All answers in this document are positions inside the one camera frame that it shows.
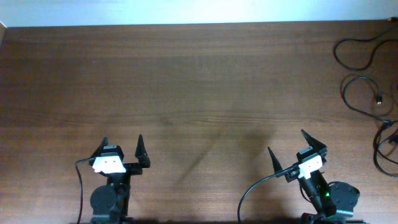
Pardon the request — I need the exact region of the black usb cable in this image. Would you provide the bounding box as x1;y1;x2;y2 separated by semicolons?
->
333;17;398;72
340;76;398;180

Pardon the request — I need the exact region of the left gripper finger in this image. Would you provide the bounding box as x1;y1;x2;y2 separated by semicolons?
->
134;134;150;168
89;137;109;166

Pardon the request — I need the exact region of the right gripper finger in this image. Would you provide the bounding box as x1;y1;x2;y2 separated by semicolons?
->
301;129;327;156
267;147;283;174

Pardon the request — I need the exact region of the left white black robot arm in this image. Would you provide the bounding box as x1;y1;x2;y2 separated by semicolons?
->
89;135;150;224

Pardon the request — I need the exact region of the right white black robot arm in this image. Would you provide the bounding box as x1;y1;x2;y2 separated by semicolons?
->
269;130;360;223

